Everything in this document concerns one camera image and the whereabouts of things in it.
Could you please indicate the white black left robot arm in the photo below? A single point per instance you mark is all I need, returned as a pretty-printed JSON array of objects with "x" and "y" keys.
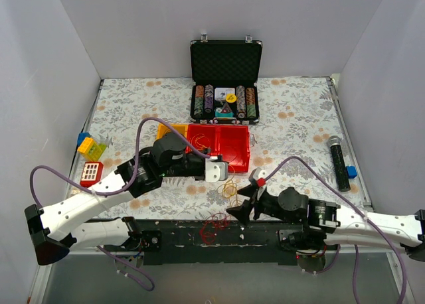
[{"x": 56, "y": 229}]

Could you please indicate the blue toy brick left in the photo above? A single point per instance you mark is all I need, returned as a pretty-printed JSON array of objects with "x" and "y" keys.
[{"x": 81, "y": 137}]

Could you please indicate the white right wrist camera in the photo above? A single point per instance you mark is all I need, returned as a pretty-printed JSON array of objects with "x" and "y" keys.
[{"x": 258, "y": 177}]

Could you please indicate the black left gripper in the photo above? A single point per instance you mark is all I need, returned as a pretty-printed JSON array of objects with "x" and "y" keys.
[{"x": 200, "y": 166}]

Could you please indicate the black handheld microphone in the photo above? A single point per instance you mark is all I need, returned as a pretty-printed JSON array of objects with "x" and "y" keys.
[{"x": 341, "y": 174}]

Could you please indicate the red plastic bin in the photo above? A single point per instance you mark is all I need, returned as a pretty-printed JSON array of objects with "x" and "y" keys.
[
  {"x": 234, "y": 146},
  {"x": 203, "y": 137}
]

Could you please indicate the blue toy brick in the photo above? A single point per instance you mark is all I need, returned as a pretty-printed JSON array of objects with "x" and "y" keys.
[
  {"x": 351, "y": 172},
  {"x": 81, "y": 137}
]

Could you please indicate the yellow plastic bin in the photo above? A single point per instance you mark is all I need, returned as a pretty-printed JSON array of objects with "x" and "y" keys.
[{"x": 180, "y": 128}]

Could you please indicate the floral table mat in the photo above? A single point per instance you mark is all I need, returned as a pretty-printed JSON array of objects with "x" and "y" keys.
[{"x": 297, "y": 117}]

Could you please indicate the blue toy brick right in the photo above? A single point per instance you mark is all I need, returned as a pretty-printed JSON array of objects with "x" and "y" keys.
[{"x": 351, "y": 172}]

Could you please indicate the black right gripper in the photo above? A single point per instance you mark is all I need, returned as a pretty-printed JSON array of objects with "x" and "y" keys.
[{"x": 255, "y": 203}]

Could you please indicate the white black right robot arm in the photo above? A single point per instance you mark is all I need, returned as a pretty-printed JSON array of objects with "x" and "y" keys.
[{"x": 320, "y": 223}]

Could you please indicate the aluminium frame rail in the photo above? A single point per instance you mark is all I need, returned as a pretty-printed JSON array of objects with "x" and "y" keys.
[{"x": 350, "y": 249}]

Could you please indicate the red white toy house block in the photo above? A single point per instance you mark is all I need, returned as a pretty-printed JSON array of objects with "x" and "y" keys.
[{"x": 91, "y": 174}]

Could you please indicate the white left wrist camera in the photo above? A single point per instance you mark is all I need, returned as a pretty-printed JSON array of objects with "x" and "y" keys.
[{"x": 216, "y": 169}]

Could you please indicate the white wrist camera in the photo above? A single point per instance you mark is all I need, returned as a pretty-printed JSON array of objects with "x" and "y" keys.
[
  {"x": 216, "y": 169},
  {"x": 258, "y": 177}
]

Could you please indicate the black poker chip case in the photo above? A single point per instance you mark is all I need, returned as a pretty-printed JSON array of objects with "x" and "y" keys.
[{"x": 225, "y": 81}]

